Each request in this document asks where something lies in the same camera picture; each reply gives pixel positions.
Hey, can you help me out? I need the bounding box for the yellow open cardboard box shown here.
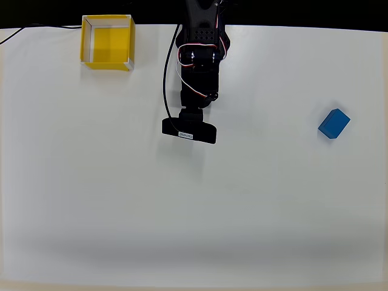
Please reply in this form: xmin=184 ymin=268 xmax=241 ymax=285
xmin=79 ymin=14 xmax=136 ymax=72

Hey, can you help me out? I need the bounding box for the thin black cable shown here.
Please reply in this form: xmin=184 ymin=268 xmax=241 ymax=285
xmin=0 ymin=23 xmax=83 ymax=46

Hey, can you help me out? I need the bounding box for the thick black webcam cable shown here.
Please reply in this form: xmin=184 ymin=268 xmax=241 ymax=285
xmin=162 ymin=24 xmax=183 ymax=135

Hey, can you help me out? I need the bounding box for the black webcam with white label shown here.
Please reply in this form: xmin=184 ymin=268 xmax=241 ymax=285
xmin=161 ymin=107 xmax=218 ymax=145

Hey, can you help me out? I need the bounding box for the red white servo wire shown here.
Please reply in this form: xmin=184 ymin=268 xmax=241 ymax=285
xmin=175 ymin=43 xmax=219 ymax=99

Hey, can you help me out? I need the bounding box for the blue rectangular block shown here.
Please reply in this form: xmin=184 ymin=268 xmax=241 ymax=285
xmin=317 ymin=108 xmax=352 ymax=140

